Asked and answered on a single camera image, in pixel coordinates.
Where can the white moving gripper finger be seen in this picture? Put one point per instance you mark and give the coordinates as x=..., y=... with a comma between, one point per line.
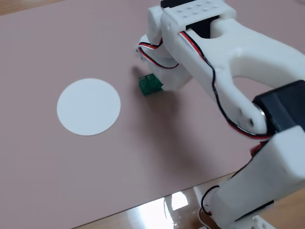
x=141, y=53

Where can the white fixed gripper finger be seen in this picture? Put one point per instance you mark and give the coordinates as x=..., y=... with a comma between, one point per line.
x=176, y=82

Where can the teal transparent lego brick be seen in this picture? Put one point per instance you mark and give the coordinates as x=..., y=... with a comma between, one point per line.
x=150, y=86

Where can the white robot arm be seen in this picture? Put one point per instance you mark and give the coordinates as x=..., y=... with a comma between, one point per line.
x=238, y=59

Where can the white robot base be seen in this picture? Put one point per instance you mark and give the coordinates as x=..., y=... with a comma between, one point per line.
x=262, y=223

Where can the white paper circle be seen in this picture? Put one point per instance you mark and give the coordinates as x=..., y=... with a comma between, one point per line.
x=88, y=107

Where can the pink table mat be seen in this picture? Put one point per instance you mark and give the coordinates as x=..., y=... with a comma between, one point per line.
x=95, y=167

